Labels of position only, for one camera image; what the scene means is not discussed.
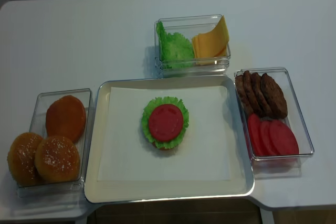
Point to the brown meat patty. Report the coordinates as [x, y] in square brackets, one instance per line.
[242, 95]
[256, 86]
[250, 94]
[274, 96]

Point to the lettuce leaf on burger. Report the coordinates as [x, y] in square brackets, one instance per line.
[149, 109]

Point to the green lettuce leaves in container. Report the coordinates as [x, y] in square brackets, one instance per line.
[176, 50]

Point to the clear lettuce cheese container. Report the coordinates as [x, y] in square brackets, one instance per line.
[190, 27]

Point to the stacked yellow cheese slices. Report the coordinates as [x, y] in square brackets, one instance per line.
[209, 46]

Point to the leaning yellow cheese slice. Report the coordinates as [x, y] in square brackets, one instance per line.
[220, 29]

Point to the tomato slice on burger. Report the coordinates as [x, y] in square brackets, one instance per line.
[165, 122]

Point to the bottom bun on tray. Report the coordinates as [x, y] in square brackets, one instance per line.
[164, 148]

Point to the white paper sheet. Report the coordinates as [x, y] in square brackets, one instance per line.
[203, 154]

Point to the rear red tomato slice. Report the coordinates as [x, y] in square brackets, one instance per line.
[253, 129]

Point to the red tomato slice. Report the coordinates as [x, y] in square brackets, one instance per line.
[266, 140]
[283, 139]
[253, 129]

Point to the middle red tomato slice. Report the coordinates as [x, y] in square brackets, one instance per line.
[266, 140]

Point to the flat bottom bun half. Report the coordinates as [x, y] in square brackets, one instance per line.
[66, 117]

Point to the white serving tray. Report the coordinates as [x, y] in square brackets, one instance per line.
[107, 191]

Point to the clear patty tomato container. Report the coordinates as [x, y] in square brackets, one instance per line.
[280, 165]

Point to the front red tomato slice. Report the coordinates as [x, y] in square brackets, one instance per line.
[283, 139]

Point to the right sesame top bun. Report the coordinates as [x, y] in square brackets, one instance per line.
[57, 160]

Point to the sesame bun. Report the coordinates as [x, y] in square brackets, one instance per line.
[21, 159]
[57, 160]

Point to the clear bun container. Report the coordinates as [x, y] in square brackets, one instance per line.
[38, 126]

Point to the left sesame top bun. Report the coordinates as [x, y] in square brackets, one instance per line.
[21, 159]

